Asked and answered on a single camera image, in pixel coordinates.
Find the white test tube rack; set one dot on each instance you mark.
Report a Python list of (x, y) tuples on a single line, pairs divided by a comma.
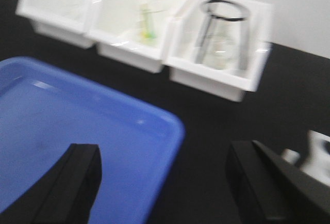
[(316, 164)]

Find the blue plastic tray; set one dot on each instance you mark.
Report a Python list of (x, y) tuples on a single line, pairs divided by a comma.
[(44, 109)]

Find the white bin middle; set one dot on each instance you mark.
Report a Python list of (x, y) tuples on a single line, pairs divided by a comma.
[(114, 29)]

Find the glass beaker with droppers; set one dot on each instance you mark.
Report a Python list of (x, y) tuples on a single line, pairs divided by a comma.
[(156, 7)]

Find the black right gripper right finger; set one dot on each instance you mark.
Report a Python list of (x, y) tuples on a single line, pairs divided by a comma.
[(267, 189)]

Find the black wire tripod stand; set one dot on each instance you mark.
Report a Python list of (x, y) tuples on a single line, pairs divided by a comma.
[(234, 14)]

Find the white bin right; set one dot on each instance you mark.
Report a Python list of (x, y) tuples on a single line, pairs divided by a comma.
[(230, 83)]

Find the white bin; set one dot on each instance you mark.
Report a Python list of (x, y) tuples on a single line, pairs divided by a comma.
[(65, 20), (230, 83), (114, 29)]

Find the glass flask under tripod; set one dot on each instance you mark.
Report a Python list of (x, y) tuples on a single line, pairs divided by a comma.
[(220, 48)]

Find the white bin left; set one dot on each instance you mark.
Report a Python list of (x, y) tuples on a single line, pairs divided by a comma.
[(65, 20)]

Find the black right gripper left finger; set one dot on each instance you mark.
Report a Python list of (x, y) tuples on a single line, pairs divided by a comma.
[(65, 194)]

